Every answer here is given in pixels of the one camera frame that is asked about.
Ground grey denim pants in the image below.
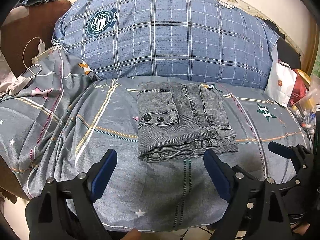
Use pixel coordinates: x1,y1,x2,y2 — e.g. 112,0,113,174
137,82,238,161

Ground clear plastic bag clutter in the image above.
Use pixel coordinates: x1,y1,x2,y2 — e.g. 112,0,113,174
291,69,319,138

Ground red plastic bag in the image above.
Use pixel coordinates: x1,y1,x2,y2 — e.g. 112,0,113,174
288,69,307,107

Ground white paper bag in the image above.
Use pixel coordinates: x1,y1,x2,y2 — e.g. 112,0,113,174
264,61,297,107

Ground pale crumpled cloth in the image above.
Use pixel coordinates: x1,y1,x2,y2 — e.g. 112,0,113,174
0,76,31,96

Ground brown wooden headboard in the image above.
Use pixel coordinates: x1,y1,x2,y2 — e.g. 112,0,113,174
1,0,71,76

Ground blue plaid pillow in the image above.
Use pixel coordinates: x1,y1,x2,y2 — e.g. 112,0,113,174
52,0,279,89

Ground white charger with cable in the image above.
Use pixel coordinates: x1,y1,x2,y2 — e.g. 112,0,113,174
22,36,46,77

